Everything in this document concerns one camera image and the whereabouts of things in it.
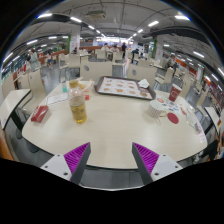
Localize white side table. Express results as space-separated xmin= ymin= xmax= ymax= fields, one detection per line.
xmin=0 ymin=87 xmax=32 ymax=130

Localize person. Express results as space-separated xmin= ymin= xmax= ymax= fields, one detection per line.
xmin=120 ymin=42 xmax=128 ymax=60
xmin=28 ymin=48 xmax=41 ymax=72
xmin=46 ymin=51 xmax=54 ymax=69

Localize red paper cup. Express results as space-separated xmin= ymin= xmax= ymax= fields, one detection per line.
xmin=168 ymin=83 xmax=183 ymax=103

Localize colourful printed leaflet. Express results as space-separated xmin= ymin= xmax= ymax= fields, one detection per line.
xmin=156 ymin=95 xmax=188 ymax=116

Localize clear bottle with yellow drink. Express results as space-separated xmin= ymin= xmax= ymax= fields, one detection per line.
xmin=68 ymin=87 xmax=89 ymax=125

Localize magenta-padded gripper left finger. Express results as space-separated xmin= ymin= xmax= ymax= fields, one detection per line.
xmin=40 ymin=142 xmax=92 ymax=185

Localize crumpled white napkin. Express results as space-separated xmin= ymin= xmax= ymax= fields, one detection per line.
xmin=137 ymin=78 xmax=151 ymax=90

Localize clear plastic bag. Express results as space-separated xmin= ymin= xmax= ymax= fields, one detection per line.
xmin=185 ymin=109 xmax=205 ymax=135

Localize ceiling strip lights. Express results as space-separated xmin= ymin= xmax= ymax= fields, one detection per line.
xmin=2 ymin=12 xmax=224 ymax=76

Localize small teal bottle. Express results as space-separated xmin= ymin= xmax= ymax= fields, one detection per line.
xmin=61 ymin=80 xmax=69 ymax=94

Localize brown tray with paper liner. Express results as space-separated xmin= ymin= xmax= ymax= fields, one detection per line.
xmin=94 ymin=75 xmax=157 ymax=101

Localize white ribbed cup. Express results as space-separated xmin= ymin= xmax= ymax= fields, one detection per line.
xmin=147 ymin=99 xmax=168 ymax=119

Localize red flat packet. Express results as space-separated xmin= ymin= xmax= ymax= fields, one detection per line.
xmin=30 ymin=105 xmax=51 ymax=124

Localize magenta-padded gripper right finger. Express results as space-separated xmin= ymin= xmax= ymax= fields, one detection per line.
xmin=131 ymin=142 xmax=184 ymax=185

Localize beige chair with round hole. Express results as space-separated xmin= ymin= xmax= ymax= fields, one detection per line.
xmin=126 ymin=63 xmax=158 ymax=88
xmin=79 ymin=61 xmax=114 ymax=82

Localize flat round red coaster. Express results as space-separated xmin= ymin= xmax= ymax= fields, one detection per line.
xmin=166 ymin=112 xmax=180 ymax=125

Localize white paper sheet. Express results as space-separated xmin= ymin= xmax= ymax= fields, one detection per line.
xmin=45 ymin=92 xmax=70 ymax=107

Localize crumpled clear food wrapper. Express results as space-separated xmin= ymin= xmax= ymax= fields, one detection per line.
xmin=68 ymin=77 xmax=95 ymax=95

